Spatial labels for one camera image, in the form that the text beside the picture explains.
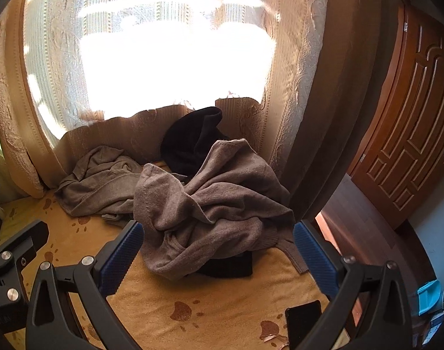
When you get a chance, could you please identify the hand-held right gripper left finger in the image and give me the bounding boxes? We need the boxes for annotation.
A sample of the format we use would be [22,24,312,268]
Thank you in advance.
[25,220,145,350]

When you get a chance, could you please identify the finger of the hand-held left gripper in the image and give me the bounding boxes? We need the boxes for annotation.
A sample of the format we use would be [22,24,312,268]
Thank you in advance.
[0,220,49,276]

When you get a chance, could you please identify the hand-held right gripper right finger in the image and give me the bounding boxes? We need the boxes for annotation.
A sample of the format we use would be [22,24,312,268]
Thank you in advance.
[293,220,414,350]

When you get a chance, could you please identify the taupe knit sweater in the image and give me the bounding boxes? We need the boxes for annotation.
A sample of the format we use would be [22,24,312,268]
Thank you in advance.
[134,139,310,281]

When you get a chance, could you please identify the black smartphone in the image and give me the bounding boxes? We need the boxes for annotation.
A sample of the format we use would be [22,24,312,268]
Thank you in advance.
[285,300,323,350]

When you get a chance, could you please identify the yellow paw print blanket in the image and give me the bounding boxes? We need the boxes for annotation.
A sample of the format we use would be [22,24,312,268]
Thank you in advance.
[0,160,354,350]

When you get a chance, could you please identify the grey-brown crumpled cardigan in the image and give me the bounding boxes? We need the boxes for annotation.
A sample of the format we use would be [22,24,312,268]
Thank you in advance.
[54,145,150,223]

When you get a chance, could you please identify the black folded cloth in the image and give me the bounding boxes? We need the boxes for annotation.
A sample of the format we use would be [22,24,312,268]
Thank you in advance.
[198,250,254,278]

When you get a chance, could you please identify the blue plastic container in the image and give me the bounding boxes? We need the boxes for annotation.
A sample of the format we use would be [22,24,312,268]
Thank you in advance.
[417,280,443,316]

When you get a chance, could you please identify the black garment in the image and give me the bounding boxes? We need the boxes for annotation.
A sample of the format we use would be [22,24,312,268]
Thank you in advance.
[160,106,232,177]

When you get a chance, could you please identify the brown wooden panel door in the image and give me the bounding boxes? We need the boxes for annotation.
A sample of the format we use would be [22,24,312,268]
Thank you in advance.
[348,5,444,228]

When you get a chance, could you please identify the beige patterned curtain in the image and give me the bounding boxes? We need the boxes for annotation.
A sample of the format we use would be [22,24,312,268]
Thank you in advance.
[0,0,408,223]

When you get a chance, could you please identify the sheer white curtain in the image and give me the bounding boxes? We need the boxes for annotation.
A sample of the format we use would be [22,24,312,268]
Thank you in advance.
[23,0,328,150]

